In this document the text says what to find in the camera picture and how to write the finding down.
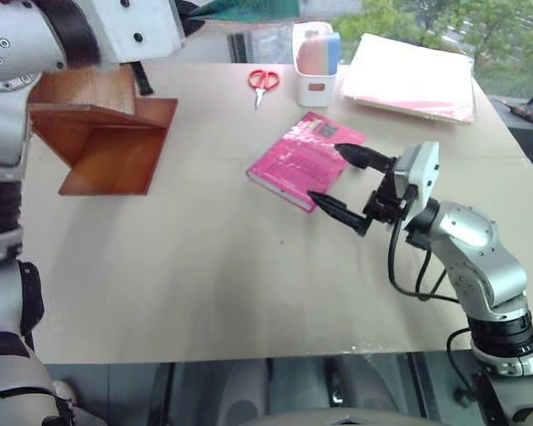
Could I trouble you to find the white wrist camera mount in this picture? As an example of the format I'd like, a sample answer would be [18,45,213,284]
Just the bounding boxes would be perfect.
[83,0,184,66]
[392,141,442,223]

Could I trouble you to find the pink pastel eraser block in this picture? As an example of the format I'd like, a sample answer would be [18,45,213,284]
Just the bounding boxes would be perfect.
[296,28,329,75]

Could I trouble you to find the pink book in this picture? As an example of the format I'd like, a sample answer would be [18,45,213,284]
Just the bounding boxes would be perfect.
[245,111,368,215]

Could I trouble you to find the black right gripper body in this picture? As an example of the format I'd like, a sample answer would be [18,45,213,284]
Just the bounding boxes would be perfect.
[362,155,410,228]

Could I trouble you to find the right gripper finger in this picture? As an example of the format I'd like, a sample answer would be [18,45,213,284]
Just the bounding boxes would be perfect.
[307,191,376,238]
[334,143,398,173]

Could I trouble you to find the stack of white pink paper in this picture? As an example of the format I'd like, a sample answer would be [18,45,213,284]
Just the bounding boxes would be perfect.
[339,33,478,127]

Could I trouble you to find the red black hand tool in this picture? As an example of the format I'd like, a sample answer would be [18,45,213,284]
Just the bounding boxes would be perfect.
[500,99,533,126]

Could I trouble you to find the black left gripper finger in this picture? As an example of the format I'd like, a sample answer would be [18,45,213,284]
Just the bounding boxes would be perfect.
[131,60,155,97]

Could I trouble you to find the white plastic desk container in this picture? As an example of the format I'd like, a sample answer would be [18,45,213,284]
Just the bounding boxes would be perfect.
[291,20,341,108]

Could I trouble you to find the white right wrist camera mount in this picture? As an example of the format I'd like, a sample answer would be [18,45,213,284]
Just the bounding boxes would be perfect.
[392,141,442,223]

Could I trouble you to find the black box beside table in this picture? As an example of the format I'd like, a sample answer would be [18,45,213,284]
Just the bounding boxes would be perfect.
[488,75,533,164]

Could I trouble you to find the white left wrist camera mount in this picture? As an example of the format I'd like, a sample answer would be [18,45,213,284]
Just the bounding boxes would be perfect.
[83,0,184,66]

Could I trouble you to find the black ribbed file holder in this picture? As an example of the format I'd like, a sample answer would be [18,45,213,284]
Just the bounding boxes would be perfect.
[227,31,252,64]

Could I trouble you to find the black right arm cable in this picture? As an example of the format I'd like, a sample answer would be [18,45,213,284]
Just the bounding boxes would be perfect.
[387,220,477,403]

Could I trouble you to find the red handled scissors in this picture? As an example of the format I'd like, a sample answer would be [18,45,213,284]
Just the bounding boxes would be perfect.
[247,68,280,111]

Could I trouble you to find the striped pastel sponge block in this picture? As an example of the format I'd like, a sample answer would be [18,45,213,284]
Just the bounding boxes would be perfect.
[322,31,342,75]

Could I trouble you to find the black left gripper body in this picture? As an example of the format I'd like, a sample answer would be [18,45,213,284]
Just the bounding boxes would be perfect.
[176,0,205,40]

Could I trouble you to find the wooden bookshelf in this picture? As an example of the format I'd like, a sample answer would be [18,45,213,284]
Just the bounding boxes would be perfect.
[26,65,180,197]

